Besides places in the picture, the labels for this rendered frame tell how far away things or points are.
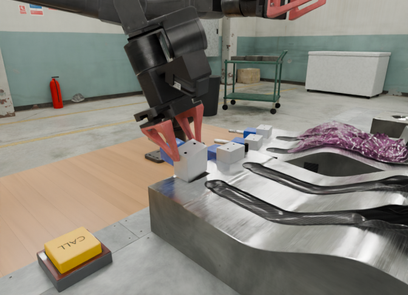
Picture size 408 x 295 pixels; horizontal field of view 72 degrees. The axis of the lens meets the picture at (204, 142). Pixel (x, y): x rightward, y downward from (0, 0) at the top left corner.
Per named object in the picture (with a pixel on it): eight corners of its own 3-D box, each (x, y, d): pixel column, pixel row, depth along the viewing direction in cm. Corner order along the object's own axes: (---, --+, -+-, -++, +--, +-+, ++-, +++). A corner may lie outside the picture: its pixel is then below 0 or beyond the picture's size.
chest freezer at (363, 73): (382, 95, 640) (391, 52, 609) (371, 99, 591) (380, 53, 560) (318, 88, 745) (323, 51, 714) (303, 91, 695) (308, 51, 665)
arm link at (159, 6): (232, -9, 67) (150, 0, 86) (207, -15, 60) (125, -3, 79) (229, 46, 71) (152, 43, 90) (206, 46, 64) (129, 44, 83)
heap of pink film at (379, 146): (285, 155, 69) (288, 124, 66) (297, 135, 84) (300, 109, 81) (413, 176, 58) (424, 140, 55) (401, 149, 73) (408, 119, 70)
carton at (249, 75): (235, 82, 845) (236, 68, 832) (248, 81, 886) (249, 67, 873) (247, 84, 815) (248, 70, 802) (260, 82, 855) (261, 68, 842)
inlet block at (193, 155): (141, 153, 56) (138, 130, 53) (160, 142, 59) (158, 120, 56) (188, 183, 49) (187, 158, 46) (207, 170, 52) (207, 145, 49)
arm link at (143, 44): (175, 68, 50) (160, 30, 48) (179, 65, 44) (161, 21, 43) (139, 83, 49) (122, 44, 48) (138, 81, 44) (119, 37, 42)
